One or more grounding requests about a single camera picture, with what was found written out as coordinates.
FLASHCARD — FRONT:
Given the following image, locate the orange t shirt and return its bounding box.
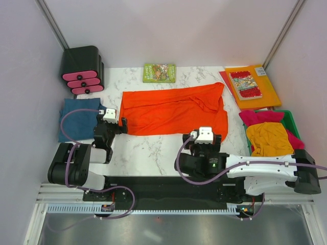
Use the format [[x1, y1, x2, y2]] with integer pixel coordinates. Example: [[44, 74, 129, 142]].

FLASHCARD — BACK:
[[120, 82, 228, 139]]

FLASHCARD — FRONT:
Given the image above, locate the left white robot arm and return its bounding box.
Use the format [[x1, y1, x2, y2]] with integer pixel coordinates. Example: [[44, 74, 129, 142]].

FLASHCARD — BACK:
[[48, 117, 128, 201]]

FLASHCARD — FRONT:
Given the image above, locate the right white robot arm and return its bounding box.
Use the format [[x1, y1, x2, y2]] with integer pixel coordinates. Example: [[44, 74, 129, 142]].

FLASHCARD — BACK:
[[174, 128, 321, 201]]

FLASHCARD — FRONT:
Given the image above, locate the blue folded t shirt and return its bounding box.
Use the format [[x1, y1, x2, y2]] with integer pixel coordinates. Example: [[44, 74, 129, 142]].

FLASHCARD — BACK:
[[59, 98, 106, 141]]

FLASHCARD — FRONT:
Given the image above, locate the magenta t shirt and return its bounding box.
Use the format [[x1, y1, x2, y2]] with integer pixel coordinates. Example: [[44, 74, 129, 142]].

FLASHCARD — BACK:
[[239, 110, 306, 151]]

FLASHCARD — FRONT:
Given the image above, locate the yellow t shirt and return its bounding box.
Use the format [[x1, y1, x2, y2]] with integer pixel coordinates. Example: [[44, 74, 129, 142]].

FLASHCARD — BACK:
[[246, 122, 294, 157]]

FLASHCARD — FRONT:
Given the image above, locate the red comic book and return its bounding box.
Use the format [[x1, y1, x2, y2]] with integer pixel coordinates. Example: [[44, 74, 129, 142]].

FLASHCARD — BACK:
[[229, 71, 263, 101]]

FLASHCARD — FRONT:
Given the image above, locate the green paperback book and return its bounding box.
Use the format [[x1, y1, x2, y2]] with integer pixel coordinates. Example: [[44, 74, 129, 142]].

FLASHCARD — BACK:
[[143, 64, 176, 83]]

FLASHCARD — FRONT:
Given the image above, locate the red folder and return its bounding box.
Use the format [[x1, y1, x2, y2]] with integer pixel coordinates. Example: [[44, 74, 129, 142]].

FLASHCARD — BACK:
[[219, 71, 235, 97]]

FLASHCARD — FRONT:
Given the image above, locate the orange folder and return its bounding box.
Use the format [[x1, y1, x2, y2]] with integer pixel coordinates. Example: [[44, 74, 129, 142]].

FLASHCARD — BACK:
[[225, 65, 282, 110]]

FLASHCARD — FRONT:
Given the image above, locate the black pink drawer unit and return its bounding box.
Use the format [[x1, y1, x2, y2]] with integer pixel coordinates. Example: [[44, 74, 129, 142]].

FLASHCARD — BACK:
[[60, 45, 104, 95]]

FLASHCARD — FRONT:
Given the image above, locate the green plastic bin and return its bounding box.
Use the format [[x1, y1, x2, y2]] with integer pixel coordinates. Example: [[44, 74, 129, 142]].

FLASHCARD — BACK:
[[242, 109, 305, 158]]

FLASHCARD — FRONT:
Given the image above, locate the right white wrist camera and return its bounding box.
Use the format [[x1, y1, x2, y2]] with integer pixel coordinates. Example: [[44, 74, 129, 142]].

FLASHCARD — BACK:
[[190, 127, 214, 144]]

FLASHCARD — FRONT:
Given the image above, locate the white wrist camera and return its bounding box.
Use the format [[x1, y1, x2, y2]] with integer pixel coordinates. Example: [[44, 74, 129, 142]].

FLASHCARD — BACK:
[[190, 127, 214, 144], [99, 108, 118, 124]]

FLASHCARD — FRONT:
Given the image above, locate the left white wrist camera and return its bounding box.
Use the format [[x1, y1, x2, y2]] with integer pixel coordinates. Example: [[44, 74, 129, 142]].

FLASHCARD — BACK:
[[99, 108, 118, 124]]

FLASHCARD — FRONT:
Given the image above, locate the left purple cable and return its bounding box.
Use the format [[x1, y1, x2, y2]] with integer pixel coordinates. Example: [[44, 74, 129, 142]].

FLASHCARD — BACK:
[[47, 108, 136, 232]]

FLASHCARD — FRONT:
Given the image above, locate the purple cable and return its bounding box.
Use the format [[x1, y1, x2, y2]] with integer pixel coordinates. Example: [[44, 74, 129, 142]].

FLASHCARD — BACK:
[[176, 132, 327, 222], [47, 108, 136, 232]]

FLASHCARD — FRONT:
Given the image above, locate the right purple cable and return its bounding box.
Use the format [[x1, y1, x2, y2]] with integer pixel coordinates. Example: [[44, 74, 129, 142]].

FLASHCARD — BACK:
[[176, 132, 327, 222]]

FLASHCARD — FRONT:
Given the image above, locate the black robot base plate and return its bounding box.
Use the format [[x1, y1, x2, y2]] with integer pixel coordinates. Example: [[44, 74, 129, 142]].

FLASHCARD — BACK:
[[83, 176, 263, 211]]

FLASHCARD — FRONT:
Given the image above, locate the white slotted cable duct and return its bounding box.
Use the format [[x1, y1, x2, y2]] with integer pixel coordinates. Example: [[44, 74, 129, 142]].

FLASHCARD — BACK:
[[46, 204, 239, 215]]

